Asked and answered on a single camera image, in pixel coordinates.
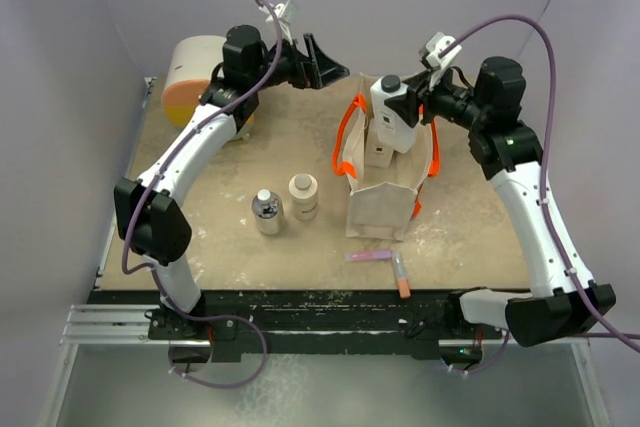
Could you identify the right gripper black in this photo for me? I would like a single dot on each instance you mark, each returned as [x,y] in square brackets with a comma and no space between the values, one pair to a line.
[408,104]

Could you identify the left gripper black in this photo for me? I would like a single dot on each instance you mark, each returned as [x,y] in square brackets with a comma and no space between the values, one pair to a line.
[314,69]

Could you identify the white square bottle black cap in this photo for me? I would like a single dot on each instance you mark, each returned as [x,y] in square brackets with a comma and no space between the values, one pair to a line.
[377,154]

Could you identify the canvas bag with orange handles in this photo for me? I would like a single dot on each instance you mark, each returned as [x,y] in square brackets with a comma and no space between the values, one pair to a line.
[381,201]

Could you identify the cream bottle with round cap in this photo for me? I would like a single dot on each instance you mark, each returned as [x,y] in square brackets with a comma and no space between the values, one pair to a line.
[303,189]

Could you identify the silver bottle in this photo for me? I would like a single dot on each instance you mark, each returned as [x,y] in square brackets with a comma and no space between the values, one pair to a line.
[268,212]

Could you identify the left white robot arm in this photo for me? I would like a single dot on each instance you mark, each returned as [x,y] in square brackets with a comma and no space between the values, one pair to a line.
[148,209]

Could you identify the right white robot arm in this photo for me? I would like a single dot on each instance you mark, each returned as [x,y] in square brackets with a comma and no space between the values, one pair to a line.
[530,207]

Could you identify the beige and orange cylinder box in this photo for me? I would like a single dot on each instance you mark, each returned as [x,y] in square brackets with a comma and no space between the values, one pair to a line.
[189,74]

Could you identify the pink tube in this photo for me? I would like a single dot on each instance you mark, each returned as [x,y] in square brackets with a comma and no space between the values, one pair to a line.
[368,256]

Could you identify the orange tube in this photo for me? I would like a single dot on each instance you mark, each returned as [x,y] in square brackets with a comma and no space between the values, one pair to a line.
[400,275]

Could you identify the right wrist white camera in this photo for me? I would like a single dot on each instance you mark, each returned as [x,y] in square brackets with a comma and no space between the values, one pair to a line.
[437,56]

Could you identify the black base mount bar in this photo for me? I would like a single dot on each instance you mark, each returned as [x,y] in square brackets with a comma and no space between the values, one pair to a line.
[322,322]

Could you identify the aluminium frame rail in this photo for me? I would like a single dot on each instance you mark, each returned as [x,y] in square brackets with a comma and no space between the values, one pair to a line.
[270,239]

